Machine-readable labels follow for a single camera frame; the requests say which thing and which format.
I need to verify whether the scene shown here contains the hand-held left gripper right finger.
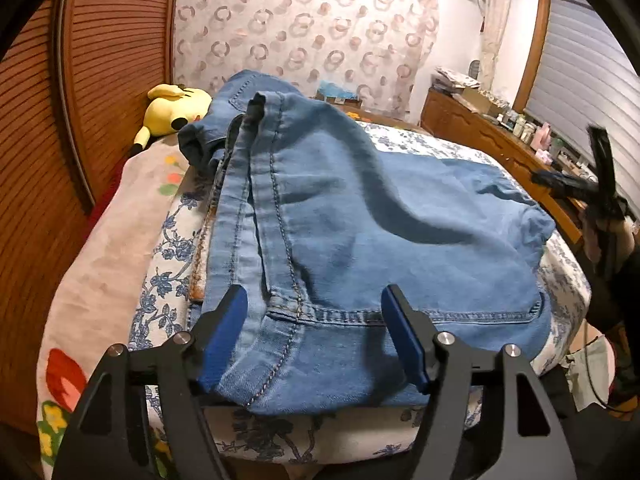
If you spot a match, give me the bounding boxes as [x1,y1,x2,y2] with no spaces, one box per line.
[381,284,581,480]

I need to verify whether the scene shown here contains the wooden louvered wardrobe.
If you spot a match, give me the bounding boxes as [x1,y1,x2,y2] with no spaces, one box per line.
[0,0,183,436]

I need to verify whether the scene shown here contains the yellow plush toy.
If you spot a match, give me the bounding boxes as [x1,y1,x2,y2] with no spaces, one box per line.
[131,84,213,158]

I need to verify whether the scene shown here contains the blue denim pants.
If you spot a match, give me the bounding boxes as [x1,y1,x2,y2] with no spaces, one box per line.
[177,69,556,416]

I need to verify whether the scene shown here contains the light blue cloth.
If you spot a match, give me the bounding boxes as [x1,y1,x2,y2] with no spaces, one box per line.
[317,80,357,98]

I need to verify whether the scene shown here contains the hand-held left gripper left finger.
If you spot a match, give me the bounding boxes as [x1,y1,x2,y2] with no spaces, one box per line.
[59,285,249,480]

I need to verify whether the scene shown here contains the small cardboard box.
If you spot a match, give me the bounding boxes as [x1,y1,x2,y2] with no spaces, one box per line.
[316,91,363,109]

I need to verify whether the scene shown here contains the colourful flower print blanket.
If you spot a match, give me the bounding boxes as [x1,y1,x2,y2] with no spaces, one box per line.
[37,145,211,480]

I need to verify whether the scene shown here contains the blue floral white sheet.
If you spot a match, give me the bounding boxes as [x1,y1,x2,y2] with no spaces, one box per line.
[127,120,593,466]

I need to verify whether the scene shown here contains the wooden sideboard cabinet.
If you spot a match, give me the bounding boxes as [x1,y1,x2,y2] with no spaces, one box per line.
[420,87,601,256]

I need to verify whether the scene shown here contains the floral patterned box stack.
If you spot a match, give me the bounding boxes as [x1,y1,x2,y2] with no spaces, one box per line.
[432,66,481,88]

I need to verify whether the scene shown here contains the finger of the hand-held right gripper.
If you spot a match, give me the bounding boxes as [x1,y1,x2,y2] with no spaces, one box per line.
[530,169,601,201]
[586,125,618,211]

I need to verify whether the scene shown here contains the row of toiletry bottles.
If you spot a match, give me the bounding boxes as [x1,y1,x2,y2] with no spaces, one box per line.
[500,110,538,143]

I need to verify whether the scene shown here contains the circle patterned curtain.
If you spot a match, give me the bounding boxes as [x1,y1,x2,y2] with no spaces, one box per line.
[172,0,441,123]

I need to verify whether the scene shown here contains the beige lace curtain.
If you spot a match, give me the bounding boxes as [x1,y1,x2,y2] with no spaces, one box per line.
[477,0,513,81]

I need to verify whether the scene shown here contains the wooden window frame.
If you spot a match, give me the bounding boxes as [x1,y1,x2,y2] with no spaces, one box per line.
[510,0,553,111]

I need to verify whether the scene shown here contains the white plastic bag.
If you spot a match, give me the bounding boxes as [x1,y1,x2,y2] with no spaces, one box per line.
[562,332,618,413]

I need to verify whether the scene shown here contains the grey striped window blind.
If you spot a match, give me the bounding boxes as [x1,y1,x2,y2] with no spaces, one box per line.
[525,0,640,221]

